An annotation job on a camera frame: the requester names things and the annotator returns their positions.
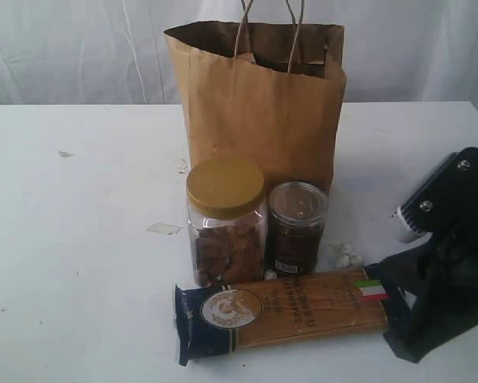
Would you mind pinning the clear jar with gold lid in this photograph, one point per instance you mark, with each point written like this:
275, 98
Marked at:
227, 221

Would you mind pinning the clear tape scrap on table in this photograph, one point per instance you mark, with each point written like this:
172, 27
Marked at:
164, 229

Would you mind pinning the brown paper shopping bag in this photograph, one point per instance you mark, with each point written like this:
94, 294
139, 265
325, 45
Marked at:
285, 123

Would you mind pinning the white backdrop curtain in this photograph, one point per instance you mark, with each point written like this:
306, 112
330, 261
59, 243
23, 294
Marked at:
114, 52

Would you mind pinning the brown paper pouch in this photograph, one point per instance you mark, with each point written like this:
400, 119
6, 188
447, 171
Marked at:
313, 70

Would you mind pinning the spaghetti packet with Italian flag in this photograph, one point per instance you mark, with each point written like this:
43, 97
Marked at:
219, 320

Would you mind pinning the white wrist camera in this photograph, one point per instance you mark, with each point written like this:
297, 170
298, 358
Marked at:
401, 220

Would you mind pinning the dark tea jar clear lid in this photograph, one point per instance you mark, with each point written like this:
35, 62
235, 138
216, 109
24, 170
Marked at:
297, 217

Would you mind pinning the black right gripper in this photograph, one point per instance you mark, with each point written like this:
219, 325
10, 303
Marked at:
439, 279

